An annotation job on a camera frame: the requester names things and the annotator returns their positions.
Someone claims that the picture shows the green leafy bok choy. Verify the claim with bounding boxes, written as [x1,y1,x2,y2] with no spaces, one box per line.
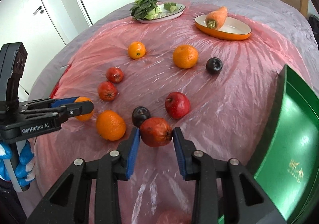
[129,0,177,21]

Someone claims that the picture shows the green rectangular tray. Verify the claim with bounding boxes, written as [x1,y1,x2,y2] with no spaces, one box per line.
[216,64,319,224]

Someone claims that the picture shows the black backpack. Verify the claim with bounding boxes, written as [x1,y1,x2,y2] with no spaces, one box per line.
[308,15,319,45]

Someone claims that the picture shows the dark plum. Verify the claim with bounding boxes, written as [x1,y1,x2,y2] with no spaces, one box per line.
[206,57,223,75]
[131,106,151,127]

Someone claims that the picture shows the large orange front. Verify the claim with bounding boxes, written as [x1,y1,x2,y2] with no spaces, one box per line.
[96,110,127,141]

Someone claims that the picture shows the pink plastic sheet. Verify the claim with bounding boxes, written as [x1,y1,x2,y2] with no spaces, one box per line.
[33,0,315,224]

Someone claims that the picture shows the white door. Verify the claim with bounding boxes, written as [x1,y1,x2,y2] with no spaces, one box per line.
[0,0,65,93]

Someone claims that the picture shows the red fruit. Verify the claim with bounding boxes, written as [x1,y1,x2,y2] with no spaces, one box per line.
[98,82,118,101]
[105,67,124,84]
[140,117,172,147]

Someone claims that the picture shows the carrot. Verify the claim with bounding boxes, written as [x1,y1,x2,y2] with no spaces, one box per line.
[205,7,228,30]

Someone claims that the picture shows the mandarin orange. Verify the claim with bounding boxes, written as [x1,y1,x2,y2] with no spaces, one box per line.
[172,45,198,69]

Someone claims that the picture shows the small orange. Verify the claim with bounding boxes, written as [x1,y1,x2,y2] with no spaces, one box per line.
[128,42,146,59]
[73,96,95,122]

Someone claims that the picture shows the grey patterned plate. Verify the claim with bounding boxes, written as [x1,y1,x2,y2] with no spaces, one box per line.
[135,3,185,24]

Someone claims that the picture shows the orange oval dish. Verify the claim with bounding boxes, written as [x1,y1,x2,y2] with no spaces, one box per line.
[195,15,252,41]

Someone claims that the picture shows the blue gloved left hand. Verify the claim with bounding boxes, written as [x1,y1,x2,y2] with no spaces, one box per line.
[1,140,36,188]

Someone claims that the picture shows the red apple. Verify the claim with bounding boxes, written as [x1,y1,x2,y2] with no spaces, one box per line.
[165,92,191,120]

